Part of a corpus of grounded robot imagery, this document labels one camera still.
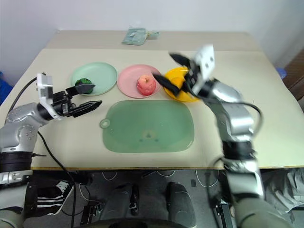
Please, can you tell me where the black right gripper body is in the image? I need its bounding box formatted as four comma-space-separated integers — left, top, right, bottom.
182, 58, 203, 93

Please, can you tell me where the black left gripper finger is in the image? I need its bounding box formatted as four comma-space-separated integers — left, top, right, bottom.
71, 100, 103, 118
66, 83, 96, 96

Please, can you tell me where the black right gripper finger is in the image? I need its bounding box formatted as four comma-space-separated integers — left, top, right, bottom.
152, 73, 183, 98
169, 53, 191, 67

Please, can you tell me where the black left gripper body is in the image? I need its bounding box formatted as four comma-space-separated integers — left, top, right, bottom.
51, 90, 78, 118

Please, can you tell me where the yellow plate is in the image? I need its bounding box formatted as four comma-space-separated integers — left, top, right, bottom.
162, 66, 203, 103

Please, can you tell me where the light green plate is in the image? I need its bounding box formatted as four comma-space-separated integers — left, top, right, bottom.
70, 61, 118, 96

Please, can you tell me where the pink plate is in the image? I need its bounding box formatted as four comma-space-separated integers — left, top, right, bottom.
117, 64, 163, 99

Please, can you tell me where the dark green vegetable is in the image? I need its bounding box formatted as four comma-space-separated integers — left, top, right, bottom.
75, 78, 94, 95

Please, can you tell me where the red apple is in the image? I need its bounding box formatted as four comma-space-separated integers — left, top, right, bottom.
136, 74, 157, 96

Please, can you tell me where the small pale green container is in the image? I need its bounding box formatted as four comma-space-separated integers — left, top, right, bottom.
146, 30, 161, 40

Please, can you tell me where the green translucent cutting mat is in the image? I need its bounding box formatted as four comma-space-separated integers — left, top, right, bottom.
99, 99, 196, 153

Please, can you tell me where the pale green packet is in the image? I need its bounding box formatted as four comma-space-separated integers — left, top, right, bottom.
121, 28, 148, 46

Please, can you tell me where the blue bag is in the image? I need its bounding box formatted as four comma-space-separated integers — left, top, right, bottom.
0, 70, 14, 106

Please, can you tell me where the blue bottle cap object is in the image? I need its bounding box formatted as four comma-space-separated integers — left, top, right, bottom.
276, 66, 289, 82

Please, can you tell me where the black white striped sneaker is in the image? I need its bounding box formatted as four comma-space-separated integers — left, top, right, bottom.
28, 180, 75, 216

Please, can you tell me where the brown wooden furniture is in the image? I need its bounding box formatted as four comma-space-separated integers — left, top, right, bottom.
282, 50, 304, 101

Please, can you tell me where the black floor box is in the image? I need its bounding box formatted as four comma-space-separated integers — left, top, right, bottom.
213, 200, 236, 225
80, 203, 104, 227

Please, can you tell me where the dark rounded grey shape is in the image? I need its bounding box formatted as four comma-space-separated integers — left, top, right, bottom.
165, 181, 198, 228

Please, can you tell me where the grey crumpled sheet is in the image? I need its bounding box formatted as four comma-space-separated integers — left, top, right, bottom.
260, 168, 304, 216

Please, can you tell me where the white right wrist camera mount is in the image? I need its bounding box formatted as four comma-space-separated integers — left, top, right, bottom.
190, 44, 217, 95

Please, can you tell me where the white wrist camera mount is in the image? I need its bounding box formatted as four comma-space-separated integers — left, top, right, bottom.
190, 44, 217, 95
36, 73, 62, 121

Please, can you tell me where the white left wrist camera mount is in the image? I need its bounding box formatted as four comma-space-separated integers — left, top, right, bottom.
36, 73, 62, 121

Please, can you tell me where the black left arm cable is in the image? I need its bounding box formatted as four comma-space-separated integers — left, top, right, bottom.
8, 78, 38, 114

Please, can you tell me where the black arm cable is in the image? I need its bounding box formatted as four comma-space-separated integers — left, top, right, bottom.
236, 101, 264, 138
8, 78, 38, 114

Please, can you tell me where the long black floor cable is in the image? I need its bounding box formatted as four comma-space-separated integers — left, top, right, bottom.
35, 130, 78, 217

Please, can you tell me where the white floor cable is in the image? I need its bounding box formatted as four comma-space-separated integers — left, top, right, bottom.
101, 170, 119, 181
195, 169, 220, 189
156, 169, 176, 177
77, 183, 91, 203

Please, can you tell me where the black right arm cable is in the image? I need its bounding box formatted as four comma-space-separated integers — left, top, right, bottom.
236, 101, 264, 138

